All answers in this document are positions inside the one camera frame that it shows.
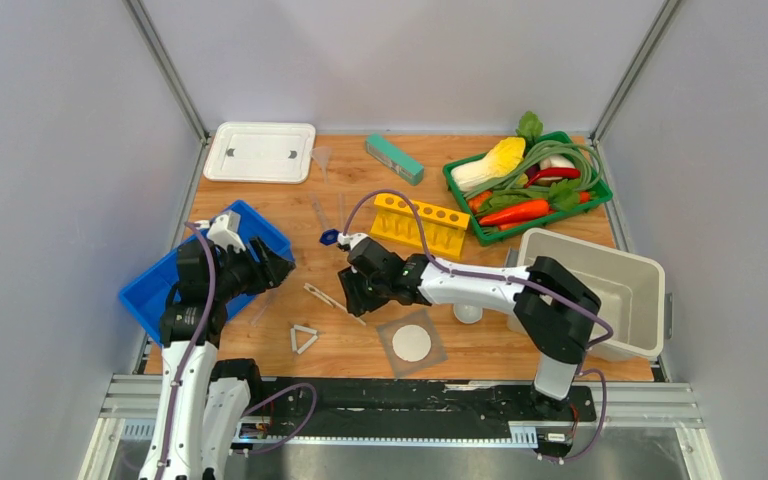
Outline green vegetable tray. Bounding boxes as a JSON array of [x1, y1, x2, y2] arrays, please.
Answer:
[[443, 132, 612, 246]]

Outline orange carrot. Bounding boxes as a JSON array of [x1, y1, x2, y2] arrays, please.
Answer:
[[479, 199, 551, 227]]

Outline green leafy vegetable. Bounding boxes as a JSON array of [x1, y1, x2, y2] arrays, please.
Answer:
[[515, 111, 544, 145]]

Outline white clay triangle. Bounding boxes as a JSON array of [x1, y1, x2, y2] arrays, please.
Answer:
[[290, 325, 319, 355]]

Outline clear test tube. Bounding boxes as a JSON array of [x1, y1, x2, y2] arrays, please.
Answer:
[[249, 294, 275, 327]]

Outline yellow test tube rack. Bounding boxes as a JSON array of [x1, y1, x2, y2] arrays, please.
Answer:
[[369, 193, 471, 261]]

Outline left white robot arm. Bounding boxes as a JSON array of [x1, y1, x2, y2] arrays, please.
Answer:
[[138, 235, 295, 479]]

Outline teal rectangular box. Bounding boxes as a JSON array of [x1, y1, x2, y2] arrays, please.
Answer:
[[364, 134, 425, 186]]

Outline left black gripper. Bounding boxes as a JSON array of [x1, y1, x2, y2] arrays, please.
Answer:
[[211, 235, 296, 302]]

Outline clear glass funnel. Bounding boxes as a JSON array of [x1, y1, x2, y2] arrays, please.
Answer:
[[311, 146, 333, 183]]

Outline wooden test tube clamp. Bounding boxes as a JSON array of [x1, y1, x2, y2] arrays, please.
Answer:
[[303, 283, 366, 326]]

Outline tube with blue cap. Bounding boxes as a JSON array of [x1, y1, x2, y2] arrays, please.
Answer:
[[309, 193, 338, 246]]

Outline red chili pepper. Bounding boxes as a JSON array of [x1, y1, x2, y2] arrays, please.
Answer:
[[525, 167, 581, 188]]

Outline wire gauze with white disc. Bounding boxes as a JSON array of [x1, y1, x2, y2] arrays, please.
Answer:
[[376, 309, 448, 378]]

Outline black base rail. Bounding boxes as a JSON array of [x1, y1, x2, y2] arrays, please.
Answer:
[[235, 377, 599, 440]]

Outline green long beans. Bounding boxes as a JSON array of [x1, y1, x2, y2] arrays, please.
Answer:
[[456, 139, 602, 198]]

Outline napa cabbage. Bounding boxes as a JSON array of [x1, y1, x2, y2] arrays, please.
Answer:
[[451, 137, 526, 193]]

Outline beige plastic tub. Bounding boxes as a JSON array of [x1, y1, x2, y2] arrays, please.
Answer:
[[517, 229, 665, 362]]

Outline white tray lid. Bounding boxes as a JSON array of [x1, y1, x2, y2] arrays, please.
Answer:
[[203, 122, 316, 184]]

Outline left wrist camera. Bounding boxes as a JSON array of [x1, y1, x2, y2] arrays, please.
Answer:
[[207, 210, 246, 253]]

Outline white evaporating dish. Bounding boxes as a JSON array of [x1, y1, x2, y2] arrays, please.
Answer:
[[453, 304, 483, 325]]

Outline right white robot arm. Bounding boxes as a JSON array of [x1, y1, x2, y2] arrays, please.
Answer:
[[337, 234, 601, 419]]

